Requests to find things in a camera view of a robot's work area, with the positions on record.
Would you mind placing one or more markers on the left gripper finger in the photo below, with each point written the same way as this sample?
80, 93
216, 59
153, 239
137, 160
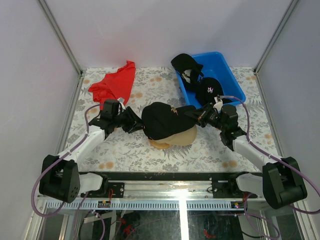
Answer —
133, 127
133, 118

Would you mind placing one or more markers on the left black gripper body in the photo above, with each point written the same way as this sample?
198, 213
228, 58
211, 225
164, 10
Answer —
122, 119

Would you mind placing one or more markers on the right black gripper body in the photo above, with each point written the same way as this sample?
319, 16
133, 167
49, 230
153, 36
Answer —
209, 117

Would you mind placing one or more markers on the black cap gold logo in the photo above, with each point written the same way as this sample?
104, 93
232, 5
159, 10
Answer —
161, 120

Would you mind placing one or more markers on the beige baseball cap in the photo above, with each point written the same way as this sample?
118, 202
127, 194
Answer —
180, 139

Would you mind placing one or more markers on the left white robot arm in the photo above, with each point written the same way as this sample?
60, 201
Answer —
60, 177

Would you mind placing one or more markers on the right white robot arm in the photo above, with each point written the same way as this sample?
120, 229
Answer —
280, 184

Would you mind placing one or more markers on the wooden hat stand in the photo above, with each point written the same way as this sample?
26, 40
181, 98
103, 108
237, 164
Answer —
159, 146

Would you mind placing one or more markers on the floral table mat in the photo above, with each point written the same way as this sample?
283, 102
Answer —
123, 152

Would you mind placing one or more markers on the black cap pink logo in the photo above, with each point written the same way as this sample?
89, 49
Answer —
207, 89

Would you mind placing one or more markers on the red cloth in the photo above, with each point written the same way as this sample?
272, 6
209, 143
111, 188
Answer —
115, 85

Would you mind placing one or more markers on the black cap on bin rim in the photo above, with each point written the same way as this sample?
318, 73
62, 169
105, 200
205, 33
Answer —
189, 71

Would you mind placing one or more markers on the blue plastic bin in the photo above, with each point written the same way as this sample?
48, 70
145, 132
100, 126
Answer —
215, 66

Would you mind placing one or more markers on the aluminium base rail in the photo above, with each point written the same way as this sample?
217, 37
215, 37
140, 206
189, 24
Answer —
199, 190

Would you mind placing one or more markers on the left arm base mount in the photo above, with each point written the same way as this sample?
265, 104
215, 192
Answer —
99, 186

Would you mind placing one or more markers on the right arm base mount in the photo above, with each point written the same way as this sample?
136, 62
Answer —
231, 185

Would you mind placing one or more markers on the left aluminium frame post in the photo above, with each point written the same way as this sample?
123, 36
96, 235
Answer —
60, 36

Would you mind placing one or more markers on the aluminium frame post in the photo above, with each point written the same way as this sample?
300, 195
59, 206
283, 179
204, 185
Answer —
60, 36
285, 18

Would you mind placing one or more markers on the right aluminium frame post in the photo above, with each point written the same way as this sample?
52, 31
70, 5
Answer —
285, 18

